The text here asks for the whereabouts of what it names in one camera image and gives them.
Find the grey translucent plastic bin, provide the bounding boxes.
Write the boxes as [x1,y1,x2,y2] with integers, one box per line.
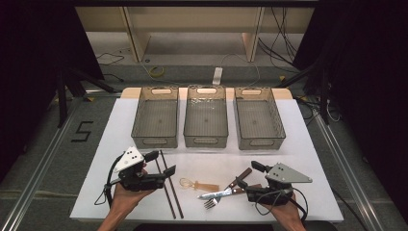
[233,86,287,151]
[183,84,229,149]
[130,86,180,149]

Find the person's left hand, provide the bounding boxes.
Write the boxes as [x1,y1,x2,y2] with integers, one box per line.
[110,183,155,215]

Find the bundle of black cables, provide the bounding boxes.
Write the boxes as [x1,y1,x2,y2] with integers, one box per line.
[257,6,301,74]

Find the white floor cable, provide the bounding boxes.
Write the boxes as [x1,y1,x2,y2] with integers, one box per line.
[139,59,182,87]
[220,52,262,88]

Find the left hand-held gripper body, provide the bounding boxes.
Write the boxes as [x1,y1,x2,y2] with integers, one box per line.
[113,146,167,193]

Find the light wooden shelf unit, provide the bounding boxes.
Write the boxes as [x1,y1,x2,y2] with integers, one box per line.
[75,6,316,64]

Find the left hand-held gripper black cable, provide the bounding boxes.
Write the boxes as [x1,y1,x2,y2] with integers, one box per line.
[93,153,124,207]

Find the wooden-handled steel knife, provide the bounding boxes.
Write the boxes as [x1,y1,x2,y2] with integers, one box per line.
[196,183,264,201]

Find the wooden-handled steel fork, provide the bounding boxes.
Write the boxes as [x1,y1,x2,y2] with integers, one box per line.
[203,167,254,211]

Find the hand-held gripper black cable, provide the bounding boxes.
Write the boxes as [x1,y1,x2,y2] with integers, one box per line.
[254,187,310,223]
[93,153,124,207]

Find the yellow tape roll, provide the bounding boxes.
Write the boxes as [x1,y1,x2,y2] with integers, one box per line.
[148,65,166,79]

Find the clear spoon with beige handle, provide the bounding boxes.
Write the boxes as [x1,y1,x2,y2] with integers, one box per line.
[178,177,220,193]

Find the aluminium floor rail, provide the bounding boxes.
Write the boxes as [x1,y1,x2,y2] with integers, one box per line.
[0,95,86,231]
[311,109,386,231]

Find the tangle of floor cables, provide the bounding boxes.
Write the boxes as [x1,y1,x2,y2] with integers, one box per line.
[296,95,342,127]

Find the black metal stand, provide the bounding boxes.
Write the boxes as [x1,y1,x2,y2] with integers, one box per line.
[55,62,117,129]
[278,61,331,126]

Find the black curtain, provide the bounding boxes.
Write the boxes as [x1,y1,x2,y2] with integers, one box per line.
[0,0,105,182]
[293,0,408,222]

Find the person's right hand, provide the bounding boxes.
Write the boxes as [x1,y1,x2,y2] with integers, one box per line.
[260,192,305,227]

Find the right hand-held gripper black cable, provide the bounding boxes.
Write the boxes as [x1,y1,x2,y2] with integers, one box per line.
[254,187,310,223]

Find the thin black floor cable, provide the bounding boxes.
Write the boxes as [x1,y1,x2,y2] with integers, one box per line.
[95,50,126,66]

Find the dark brown chopstick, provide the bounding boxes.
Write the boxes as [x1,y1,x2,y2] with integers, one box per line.
[159,149,185,219]
[153,158,177,220]

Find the thick black floor cable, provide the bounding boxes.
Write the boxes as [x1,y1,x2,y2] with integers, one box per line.
[331,188,368,231]

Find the white power strip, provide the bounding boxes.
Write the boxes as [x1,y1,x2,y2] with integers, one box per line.
[212,66,224,87]

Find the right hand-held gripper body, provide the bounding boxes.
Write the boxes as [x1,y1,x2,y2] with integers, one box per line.
[245,162,314,207]

